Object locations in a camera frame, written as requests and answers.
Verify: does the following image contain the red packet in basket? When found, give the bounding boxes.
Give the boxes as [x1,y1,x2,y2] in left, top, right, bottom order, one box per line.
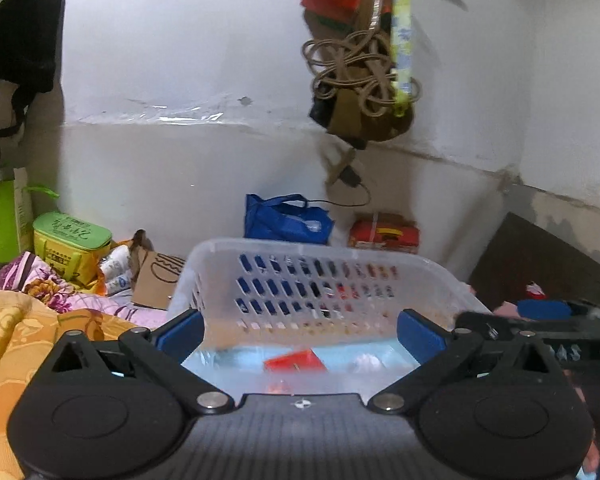
[263,349,327,372]

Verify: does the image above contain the clear plastic perforated basket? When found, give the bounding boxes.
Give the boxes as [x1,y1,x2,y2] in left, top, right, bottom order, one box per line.
[168,238,486,400]

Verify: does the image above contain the orange floral blanket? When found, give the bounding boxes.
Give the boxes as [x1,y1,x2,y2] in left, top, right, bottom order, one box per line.
[0,290,134,479]

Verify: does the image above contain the white black hanging jacket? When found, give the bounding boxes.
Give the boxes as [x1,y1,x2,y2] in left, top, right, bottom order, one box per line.
[0,0,64,139]

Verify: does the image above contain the brown cardboard box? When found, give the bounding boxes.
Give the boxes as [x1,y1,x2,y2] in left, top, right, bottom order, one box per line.
[130,230,185,310]

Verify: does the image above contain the red patterned gift box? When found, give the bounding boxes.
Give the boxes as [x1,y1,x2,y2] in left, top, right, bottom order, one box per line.
[348,212,420,254]

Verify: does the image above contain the green tin box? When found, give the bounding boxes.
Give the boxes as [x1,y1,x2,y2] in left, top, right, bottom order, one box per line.
[32,211,112,286]

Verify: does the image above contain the white item in basket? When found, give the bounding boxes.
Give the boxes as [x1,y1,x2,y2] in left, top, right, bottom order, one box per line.
[348,353,386,374]

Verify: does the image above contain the small white bottle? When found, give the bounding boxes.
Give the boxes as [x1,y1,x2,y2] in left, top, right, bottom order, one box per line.
[97,245,132,296]

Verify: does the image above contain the dark wooden headboard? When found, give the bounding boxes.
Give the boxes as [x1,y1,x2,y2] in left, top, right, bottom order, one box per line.
[468,214,600,309]

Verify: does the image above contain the yellow green lanyard strap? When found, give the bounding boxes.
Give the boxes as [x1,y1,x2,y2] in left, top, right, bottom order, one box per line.
[389,0,414,117]

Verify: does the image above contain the pink floral cloth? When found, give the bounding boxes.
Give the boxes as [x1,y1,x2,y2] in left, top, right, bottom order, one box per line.
[0,252,166,330]

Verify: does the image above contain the green paper bag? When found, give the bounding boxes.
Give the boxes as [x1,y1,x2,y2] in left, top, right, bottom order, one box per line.
[0,168,59,266]

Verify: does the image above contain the blue fabric tote bag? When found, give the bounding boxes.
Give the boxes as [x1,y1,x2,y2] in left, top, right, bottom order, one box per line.
[244,194,335,245]

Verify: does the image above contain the beige coiled rope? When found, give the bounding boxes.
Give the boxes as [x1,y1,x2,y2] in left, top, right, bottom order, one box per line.
[301,29,424,118]

